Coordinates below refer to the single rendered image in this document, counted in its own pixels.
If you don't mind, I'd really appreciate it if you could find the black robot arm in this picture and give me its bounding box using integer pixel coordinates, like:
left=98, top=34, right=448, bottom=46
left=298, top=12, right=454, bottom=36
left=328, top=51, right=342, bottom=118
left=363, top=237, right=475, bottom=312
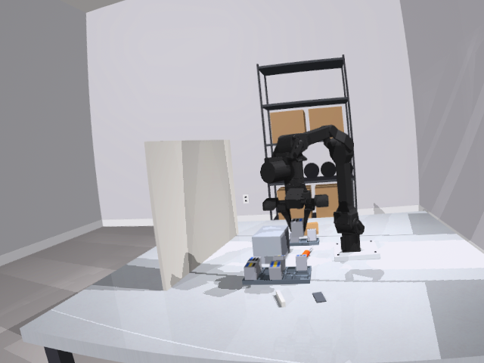
left=260, top=125, right=365, bottom=253

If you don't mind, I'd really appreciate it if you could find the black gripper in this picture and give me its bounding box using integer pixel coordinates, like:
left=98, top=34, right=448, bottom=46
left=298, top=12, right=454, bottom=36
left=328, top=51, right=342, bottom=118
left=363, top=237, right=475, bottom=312
left=262, top=177, right=328, bottom=231

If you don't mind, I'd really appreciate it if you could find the orange-handled screwdriver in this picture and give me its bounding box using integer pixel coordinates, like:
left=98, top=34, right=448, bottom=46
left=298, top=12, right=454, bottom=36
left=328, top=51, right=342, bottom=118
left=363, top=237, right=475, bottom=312
left=303, top=246, right=313, bottom=257

